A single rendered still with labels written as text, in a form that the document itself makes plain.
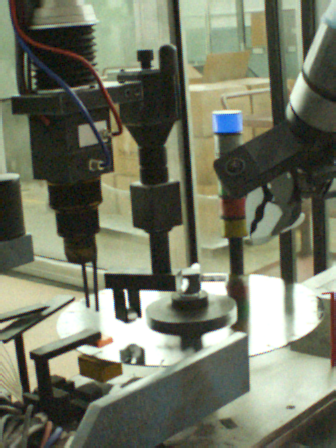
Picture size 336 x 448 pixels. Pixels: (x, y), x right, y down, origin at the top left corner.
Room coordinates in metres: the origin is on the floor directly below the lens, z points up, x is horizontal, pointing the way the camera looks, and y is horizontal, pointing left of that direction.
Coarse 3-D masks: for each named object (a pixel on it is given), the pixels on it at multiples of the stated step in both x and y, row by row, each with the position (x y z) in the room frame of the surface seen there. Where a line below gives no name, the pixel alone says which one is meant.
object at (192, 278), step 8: (184, 272) 1.00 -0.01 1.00; (192, 272) 1.00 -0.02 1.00; (184, 280) 0.98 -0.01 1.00; (192, 280) 0.99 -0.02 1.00; (200, 280) 1.00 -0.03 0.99; (208, 280) 1.00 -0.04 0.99; (216, 280) 0.99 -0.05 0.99; (224, 280) 0.99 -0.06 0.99; (184, 288) 0.96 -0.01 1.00; (192, 288) 0.99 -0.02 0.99; (200, 288) 1.00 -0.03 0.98; (184, 296) 0.99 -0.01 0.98; (192, 296) 0.99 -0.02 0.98
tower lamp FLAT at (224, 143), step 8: (216, 136) 1.29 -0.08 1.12; (224, 136) 1.28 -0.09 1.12; (232, 136) 1.28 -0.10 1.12; (240, 136) 1.29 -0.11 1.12; (216, 144) 1.29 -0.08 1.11; (224, 144) 1.28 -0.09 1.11; (232, 144) 1.28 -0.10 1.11; (240, 144) 1.28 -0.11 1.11; (216, 152) 1.29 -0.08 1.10; (224, 152) 1.28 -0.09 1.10
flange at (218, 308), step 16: (160, 304) 1.02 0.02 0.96; (176, 304) 0.99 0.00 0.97; (192, 304) 0.98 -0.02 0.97; (208, 304) 1.00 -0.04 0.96; (224, 304) 1.00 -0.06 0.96; (160, 320) 0.97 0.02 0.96; (176, 320) 0.96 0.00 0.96; (192, 320) 0.95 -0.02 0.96; (208, 320) 0.95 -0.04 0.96; (224, 320) 0.97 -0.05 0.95
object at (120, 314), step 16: (160, 240) 0.93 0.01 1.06; (160, 256) 0.93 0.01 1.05; (112, 272) 0.95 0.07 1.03; (128, 272) 0.94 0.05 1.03; (144, 272) 0.94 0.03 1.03; (160, 272) 0.93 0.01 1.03; (176, 272) 0.93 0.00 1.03; (112, 288) 0.94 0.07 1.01; (128, 288) 0.94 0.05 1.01; (144, 288) 0.93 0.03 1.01; (160, 288) 0.92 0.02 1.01; (176, 288) 0.92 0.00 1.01; (128, 304) 0.96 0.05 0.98; (128, 320) 0.94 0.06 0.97
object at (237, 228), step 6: (222, 222) 1.29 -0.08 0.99; (228, 222) 1.28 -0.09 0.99; (234, 222) 1.28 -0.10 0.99; (240, 222) 1.28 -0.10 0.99; (222, 228) 1.29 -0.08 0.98; (228, 228) 1.28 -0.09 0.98; (234, 228) 1.28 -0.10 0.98; (240, 228) 1.28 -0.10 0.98; (246, 228) 1.29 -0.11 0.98; (222, 234) 1.29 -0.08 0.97; (228, 234) 1.28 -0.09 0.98; (234, 234) 1.28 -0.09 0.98; (240, 234) 1.28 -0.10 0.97; (246, 234) 1.29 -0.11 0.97
